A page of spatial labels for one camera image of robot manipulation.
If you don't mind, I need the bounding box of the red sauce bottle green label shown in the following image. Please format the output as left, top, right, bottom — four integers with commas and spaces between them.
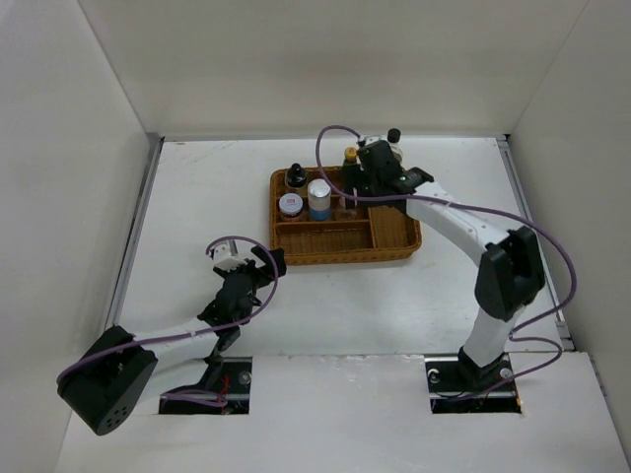
342, 147, 358, 168

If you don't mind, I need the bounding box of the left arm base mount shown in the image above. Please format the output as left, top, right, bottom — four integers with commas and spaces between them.
158, 358, 252, 416

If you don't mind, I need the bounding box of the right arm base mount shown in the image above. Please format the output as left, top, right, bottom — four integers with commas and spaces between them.
425, 355, 522, 415

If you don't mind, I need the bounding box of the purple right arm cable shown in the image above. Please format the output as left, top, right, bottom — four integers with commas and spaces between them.
315, 125, 579, 401

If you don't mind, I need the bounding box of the brown wicker divided tray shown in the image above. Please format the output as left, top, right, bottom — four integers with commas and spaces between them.
269, 169, 422, 265

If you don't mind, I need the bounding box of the pink-lid spice jar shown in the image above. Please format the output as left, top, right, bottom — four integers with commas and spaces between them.
334, 196, 357, 221

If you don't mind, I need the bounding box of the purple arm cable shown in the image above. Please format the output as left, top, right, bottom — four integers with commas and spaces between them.
315, 125, 579, 401
56, 236, 280, 408

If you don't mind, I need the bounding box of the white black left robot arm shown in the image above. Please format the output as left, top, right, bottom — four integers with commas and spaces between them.
56, 242, 287, 436

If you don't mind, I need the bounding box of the tall soy sauce bottle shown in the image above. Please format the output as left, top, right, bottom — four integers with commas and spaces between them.
386, 128, 403, 162

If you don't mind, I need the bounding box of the white-lid spice jar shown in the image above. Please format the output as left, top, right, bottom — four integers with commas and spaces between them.
278, 192, 304, 222

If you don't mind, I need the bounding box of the small black-capped glass jar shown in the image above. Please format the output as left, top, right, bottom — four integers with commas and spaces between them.
284, 163, 309, 197

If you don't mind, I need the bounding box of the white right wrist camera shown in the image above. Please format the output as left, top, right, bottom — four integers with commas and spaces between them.
357, 134, 385, 148

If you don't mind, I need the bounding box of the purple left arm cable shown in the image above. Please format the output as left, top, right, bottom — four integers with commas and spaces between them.
56, 236, 280, 408

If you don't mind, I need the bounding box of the silver-lid jar blue label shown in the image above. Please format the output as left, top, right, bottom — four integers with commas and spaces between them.
308, 178, 331, 221

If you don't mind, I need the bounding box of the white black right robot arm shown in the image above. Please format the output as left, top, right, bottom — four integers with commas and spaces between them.
355, 140, 545, 391

